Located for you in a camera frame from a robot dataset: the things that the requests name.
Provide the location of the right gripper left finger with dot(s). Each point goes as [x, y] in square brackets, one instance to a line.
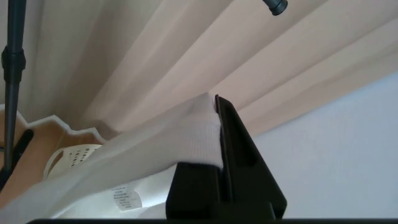
[192, 193]

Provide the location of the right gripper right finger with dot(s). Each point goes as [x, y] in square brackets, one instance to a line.
[248, 186]

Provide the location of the white printed T-shirt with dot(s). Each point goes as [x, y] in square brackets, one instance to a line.
[140, 161]

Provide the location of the white laundry basket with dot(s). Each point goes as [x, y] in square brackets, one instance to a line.
[74, 155]

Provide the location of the black clothes rack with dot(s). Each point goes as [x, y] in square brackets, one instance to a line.
[14, 62]

